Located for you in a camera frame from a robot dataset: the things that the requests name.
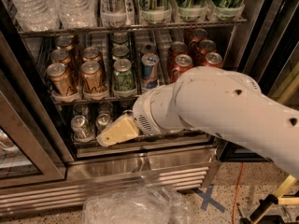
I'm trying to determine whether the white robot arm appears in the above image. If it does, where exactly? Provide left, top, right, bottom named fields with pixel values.
left=96, top=66, right=299, bottom=178

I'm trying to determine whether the middle wire shelf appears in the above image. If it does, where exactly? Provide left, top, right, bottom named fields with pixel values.
left=50, top=89, right=138, bottom=104

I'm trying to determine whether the yellow black stand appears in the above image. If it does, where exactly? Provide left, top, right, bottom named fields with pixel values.
left=239, top=175, right=299, bottom=224

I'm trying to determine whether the stainless fridge bottom grille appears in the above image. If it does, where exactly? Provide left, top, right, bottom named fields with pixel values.
left=0, top=147, right=221, bottom=217

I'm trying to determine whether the rear right red cola can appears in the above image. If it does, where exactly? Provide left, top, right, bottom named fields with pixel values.
left=184, top=28, right=207, bottom=45

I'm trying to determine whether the left clear water bottle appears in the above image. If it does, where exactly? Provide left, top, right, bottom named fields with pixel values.
left=12, top=0, right=60, bottom=32

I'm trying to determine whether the left glass fridge door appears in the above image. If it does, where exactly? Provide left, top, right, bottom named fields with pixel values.
left=0, top=71, right=66, bottom=189

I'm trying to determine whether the rear left silver can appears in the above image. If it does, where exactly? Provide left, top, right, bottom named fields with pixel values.
left=73, top=104, right=91, bottom=119

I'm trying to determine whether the middle right red cola can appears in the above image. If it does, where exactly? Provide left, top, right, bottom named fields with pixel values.
left=194, top=39, right=216, bottom=66

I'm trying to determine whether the blue tape cross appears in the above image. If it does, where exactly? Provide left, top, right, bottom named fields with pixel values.
left=192, top=184, right=225, bottom=213

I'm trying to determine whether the silver can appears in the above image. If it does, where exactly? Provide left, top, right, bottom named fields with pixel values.
left=95, top=113, right=112, bottom=134
left=71, top=115, right=93, bottom=139
left=98, top=101, right=113, bottom=115
left=73, top=104, right=91, bottom=119

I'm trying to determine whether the clear plastic bag bin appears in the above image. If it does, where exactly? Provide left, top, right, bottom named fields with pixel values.
left=82, top=187, right=194, bottom=224

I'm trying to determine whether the upper wire shelf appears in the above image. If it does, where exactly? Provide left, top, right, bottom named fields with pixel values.
left=17, top=17, right=248, bottom=37

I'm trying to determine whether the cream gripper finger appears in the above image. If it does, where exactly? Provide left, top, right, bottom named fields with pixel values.
left=96, top=114, right=139, bottom=147

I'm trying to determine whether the front left gold can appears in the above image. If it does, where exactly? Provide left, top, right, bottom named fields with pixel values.
left=46, top=63, right=78, bottom=96

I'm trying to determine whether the red cola can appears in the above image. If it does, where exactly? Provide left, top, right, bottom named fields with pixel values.
left=184, top=28, right=207, bottom=45
left=203, top=52, right=223, bottom=68
left=167, top=41, right=188, bottom=76
left=194, top=39, right=216, bottom=66
left=170, top=54, right=193, bottom=83

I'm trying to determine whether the rear left gold can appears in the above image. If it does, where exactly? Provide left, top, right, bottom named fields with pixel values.
left=55, top=36, right=74, bottom=50

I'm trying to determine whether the middle left gold can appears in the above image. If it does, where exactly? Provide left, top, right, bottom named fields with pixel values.
left=50, top=49, right=74, bottom=69

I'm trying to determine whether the gold can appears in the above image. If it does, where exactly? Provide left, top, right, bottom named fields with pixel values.
left=50, top=49, right=74, bottom=69
left=46, top=63, right=78, bottom=96
left=55, top=36, right=74, bottom=50
left=80, top=61, right=107, bottom=94
left=82, top=47, right=103, bottom=63

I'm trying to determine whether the right glass fridge door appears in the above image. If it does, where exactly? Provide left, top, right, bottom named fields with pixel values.
left=216, top=0, right=299, bottom=162

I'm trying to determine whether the front right red cola can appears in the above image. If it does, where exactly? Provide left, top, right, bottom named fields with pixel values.
left=203, top=52, right=223, bottom=68

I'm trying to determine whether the orange cable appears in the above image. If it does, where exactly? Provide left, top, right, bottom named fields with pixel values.
left=232, top=162, right=246, bottom=224

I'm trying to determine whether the wire shelf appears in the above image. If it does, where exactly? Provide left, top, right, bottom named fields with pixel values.
left=50, top=89, right=138, bottom=104
left=17, top=17, right=248, bottom=37
left=73, top=131, right=216, bottom=147

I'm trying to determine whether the front blue energy can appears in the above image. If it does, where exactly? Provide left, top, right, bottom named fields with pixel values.
left=141, top=53, right=159, bottom=89

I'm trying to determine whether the front left silver can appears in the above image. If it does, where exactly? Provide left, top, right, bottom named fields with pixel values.
left=71, top=115, right=93, bottom=139

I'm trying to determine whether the glass fridge door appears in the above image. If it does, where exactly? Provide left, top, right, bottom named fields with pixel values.
left=216, top=0, right=299, bottom=162
left=0, top=71, right=66, bottom=189

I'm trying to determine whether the plaid tall can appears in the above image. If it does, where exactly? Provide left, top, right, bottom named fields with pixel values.
left=101, top=0, right=127, bottom=28

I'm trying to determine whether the front left red cola can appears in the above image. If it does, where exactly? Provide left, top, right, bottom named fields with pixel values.
left=170, top=54, right=193, bottom=83

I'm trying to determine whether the bottom wire shelf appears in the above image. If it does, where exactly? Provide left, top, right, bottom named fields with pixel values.
left=73, top=131, right=216, bottom=147

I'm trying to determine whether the clear water bottle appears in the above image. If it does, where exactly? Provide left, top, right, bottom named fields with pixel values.
left=12, top=0, right=60, bottom=32
left=59, top=0, right=97, bottom=29

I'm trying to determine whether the rear left red cola can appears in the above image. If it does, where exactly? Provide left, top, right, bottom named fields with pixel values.
left=167, top=41, right=188, bottom=76

